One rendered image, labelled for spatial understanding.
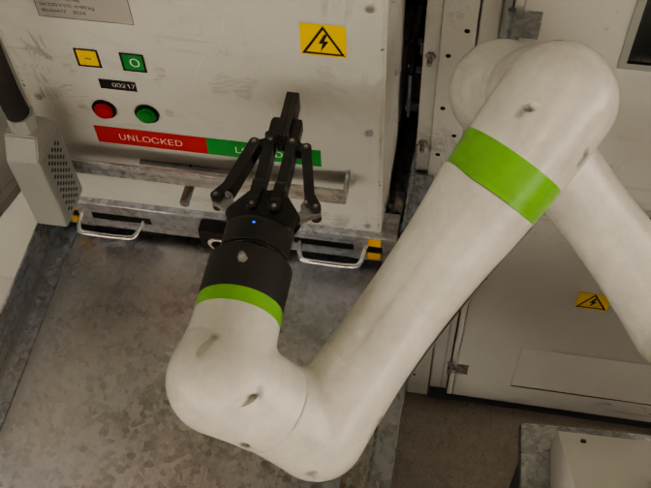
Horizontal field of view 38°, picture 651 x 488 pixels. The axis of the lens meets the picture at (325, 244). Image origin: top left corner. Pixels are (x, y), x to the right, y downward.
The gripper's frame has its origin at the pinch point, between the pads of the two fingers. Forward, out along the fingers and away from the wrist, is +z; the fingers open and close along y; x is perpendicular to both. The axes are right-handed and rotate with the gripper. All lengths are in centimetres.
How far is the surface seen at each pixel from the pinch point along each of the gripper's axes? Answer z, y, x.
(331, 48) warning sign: 6.3, 4.4, 6.4
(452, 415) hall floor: 21, 28, -123
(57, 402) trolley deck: -24, -31, -38
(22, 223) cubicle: 23, -63, -66
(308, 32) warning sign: 6.3, 1.7, 8.6
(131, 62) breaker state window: 6.2, -21.4, 0.6
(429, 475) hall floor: 5, 24, -123
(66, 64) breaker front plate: 6.3, -30.4, -1.1
